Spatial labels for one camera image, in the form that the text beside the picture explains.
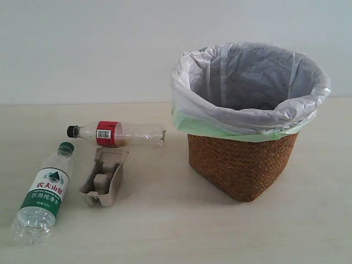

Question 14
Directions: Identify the white plastic trash bag liner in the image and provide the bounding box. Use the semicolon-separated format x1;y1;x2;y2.
170;42;331;142

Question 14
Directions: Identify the green label water bottle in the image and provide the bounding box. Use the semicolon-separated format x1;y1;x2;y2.
11;142;74;244

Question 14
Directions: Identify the brown woven wicker basket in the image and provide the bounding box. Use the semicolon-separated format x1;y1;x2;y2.
188;134;298;202

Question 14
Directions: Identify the grey cardboard pulp tray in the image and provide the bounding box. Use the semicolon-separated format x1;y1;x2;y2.
80;147;129;207

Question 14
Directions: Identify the red label clear bottle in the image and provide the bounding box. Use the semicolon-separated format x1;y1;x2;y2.
67;120;166;148

